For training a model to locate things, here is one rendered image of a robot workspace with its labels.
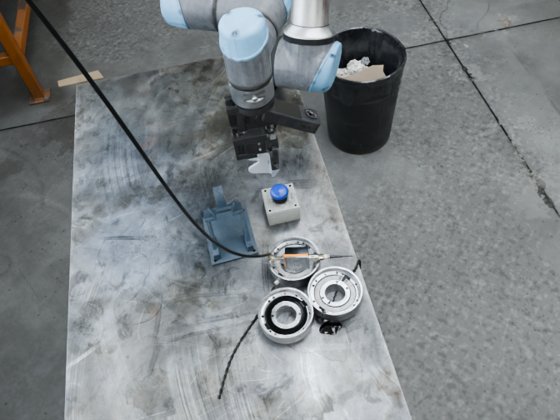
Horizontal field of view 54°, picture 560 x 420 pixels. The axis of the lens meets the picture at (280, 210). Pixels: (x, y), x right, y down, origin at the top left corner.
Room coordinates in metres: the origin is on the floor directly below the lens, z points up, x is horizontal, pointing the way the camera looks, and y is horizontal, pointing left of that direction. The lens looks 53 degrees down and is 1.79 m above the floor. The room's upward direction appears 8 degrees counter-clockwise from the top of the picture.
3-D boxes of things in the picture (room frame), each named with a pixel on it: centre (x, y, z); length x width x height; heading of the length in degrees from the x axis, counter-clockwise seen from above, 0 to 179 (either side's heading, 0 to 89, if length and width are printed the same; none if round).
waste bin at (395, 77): (1.72, -0.40, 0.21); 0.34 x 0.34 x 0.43
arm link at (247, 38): (0.75, 0.02, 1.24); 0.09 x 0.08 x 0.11; 157
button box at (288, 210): (0.75, 0.00, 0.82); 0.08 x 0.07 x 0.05; 5
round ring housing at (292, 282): (0.60, -0.01, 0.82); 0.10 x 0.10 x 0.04
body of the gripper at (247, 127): (0.74, 0.03, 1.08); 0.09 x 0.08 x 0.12; 94
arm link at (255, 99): (0.74, 0.02, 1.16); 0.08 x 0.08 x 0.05
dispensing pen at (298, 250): (0.59, -0.05, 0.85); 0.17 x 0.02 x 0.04; 83
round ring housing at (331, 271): (0.51, -0.08, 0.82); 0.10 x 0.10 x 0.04
